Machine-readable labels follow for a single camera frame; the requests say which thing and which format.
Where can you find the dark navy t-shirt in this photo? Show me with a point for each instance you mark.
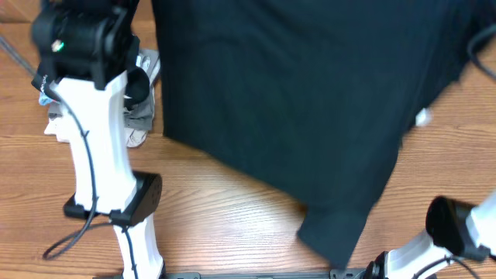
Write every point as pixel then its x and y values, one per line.
pixel 311 97

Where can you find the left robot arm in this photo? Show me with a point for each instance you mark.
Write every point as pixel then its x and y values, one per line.
pixel 87 55

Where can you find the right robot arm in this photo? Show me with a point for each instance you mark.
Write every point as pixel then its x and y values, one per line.
pixel 455 231

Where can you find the black folded garment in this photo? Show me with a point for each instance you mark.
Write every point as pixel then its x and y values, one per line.
pixel 137 88

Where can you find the cream folded garment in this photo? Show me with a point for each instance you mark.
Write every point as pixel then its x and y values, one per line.
pixel 56 127

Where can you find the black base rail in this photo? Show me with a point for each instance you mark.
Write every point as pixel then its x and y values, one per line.
pixel 354 273

